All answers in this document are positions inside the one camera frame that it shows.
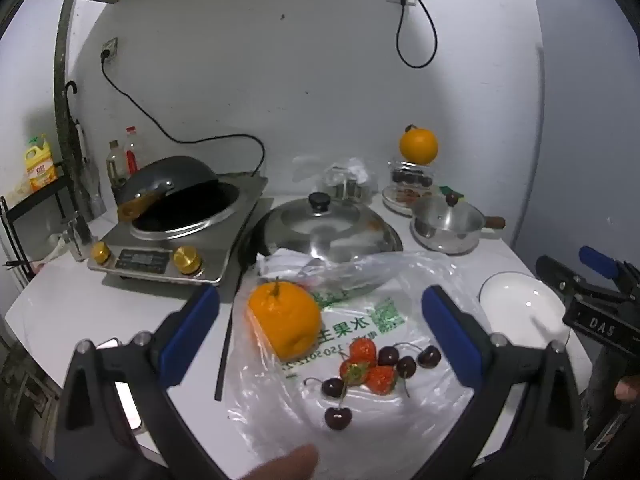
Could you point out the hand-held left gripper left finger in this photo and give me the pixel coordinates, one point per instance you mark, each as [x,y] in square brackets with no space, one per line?
[192,330]

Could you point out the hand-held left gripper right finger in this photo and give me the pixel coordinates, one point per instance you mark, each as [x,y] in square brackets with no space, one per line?
[450,335]

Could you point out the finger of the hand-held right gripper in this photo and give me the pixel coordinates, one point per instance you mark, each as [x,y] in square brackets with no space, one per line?
[555,272]
[597,260]

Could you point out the dark red cherry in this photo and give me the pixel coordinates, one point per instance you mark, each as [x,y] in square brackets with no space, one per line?
[429,356]
[406,366]
[332,387]
[337,418]
[387,356]

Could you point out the white plate with dark rim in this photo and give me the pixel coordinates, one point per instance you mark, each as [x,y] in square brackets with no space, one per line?
[520,305]

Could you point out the large orange with stem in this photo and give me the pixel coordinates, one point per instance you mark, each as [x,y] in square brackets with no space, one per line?
[285,322]

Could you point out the clear printed plastic bag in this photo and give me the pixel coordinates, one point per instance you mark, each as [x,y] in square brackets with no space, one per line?
[280,405]

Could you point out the person's right hand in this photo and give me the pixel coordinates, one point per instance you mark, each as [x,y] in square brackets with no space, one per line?
[627,389]

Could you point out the person's left hand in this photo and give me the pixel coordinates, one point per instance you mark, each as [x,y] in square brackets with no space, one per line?
[280,465]

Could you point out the steel induction cooker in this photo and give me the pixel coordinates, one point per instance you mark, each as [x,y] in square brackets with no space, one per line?
[150,257]

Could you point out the small steel saucepan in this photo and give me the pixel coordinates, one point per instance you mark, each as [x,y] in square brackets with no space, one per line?
[445,240]

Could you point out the smartphone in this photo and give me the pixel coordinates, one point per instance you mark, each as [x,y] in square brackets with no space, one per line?
[127,405]

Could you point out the glass saucepan lid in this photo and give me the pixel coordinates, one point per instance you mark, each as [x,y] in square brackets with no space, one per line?
[450,215]

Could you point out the green sponge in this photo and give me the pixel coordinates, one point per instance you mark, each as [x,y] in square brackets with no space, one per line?
[450,191]

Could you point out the small white dish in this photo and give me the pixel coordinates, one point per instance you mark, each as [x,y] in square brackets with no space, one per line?
[397,204]

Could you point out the clear glass jar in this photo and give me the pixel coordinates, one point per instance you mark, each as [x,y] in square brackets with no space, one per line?
[80,240]

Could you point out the steel and glass wok lid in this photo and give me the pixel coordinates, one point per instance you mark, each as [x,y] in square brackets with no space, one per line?
[325,235]

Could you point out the condiment bottles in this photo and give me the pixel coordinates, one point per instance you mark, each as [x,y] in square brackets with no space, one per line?
[116,167]

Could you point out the stainless steel cups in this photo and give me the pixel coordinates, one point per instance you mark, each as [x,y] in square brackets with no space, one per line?
[345,188]

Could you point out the small round orange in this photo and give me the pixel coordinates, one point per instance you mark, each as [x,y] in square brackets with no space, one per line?
[419,146]

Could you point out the black metal rack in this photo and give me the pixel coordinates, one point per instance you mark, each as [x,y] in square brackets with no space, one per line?
[30,210]

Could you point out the crumpled clear bag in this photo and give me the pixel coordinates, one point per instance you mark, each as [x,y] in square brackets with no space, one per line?
[315,167]

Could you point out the yellow detergent bottle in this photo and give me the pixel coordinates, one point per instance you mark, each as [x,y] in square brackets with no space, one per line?
[40,165]

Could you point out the black umbrella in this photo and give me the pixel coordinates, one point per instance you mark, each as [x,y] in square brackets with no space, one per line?
[76,135]

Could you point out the dark vertical pipe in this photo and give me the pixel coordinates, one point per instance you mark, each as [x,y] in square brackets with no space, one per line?
[62,85]

